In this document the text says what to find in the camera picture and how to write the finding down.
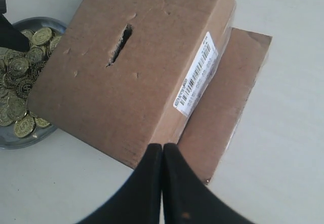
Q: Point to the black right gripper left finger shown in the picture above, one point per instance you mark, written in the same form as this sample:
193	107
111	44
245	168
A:
138	199

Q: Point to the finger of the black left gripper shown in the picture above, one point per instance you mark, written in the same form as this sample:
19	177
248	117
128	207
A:
11	38

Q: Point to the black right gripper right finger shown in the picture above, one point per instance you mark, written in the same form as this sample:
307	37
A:
187	199

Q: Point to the brown cardboard slotted box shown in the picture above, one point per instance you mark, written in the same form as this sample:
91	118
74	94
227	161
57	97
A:
114	76

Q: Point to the round steel plate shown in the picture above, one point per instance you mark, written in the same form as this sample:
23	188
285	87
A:
21	127

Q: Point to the white barcode label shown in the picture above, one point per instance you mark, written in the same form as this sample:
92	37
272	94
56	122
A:
196	77

